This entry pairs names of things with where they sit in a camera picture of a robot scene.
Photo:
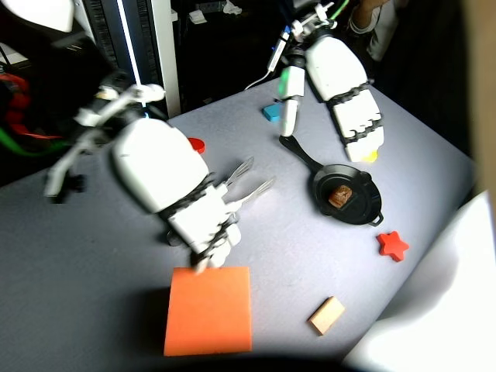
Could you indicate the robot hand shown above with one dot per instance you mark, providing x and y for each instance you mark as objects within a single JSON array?
[
  {"x": 337, "y": 73},
  {"x": 159, "y": 166}
]

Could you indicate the brown toy food piece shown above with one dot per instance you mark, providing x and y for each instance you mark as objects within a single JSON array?
[{"x": 340, "y": 197}]

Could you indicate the black frying pan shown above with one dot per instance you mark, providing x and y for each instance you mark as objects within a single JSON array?
[{"x": 364, "y": 209}]

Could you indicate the red round block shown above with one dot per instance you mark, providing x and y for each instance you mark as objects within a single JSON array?
[{"x": 197, "y": 145}]

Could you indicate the person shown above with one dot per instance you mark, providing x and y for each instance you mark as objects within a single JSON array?
[{"x": 379, "y": 27}]

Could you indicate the blue block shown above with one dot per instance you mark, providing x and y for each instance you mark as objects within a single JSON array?
[{"x": 271, "y": 113}]

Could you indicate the yellow block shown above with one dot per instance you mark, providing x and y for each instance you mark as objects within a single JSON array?
[{"x": 370, "y": 157}]

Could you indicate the grey table cloth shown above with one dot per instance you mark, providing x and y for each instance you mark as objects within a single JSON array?
[{"x": 97, "y": 252}]

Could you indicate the white cabinet edge strip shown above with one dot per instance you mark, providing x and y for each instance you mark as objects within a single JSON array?
[{"x": 131, "y": 50}]

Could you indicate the white crumpled paper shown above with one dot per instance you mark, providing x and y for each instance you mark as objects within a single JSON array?
[{"x": 232, "y": 7}]

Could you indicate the white plug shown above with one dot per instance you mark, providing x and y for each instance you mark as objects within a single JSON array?
[{"x": 196, "y": 16}]

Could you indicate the orange foam pad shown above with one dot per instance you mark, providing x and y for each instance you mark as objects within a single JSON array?
[{"x": 209, "y": 310}]

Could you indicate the red star block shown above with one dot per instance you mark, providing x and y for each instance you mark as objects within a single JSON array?
[{"x": 393, "y": 246}]

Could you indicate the tan wooden rectangular block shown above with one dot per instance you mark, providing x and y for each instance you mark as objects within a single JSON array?
[{"x": 326, "y": 315}]

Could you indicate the white backdrop sheet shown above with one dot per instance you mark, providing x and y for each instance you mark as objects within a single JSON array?
[{"x": 445, "y": 290}]

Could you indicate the white metal post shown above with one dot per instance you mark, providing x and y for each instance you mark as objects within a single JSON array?
[{"x": 164, "y": 58}]

